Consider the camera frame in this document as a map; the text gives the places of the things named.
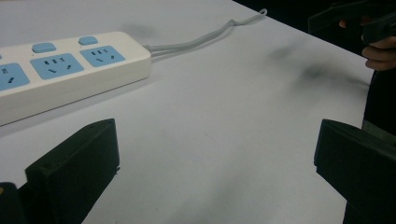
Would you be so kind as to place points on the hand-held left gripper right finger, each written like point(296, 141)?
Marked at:
point(358, 161)

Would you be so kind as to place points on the white power strip blue sockets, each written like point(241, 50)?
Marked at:
point(71, 77)

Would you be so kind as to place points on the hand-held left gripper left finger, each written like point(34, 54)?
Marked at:
point(74, 168)

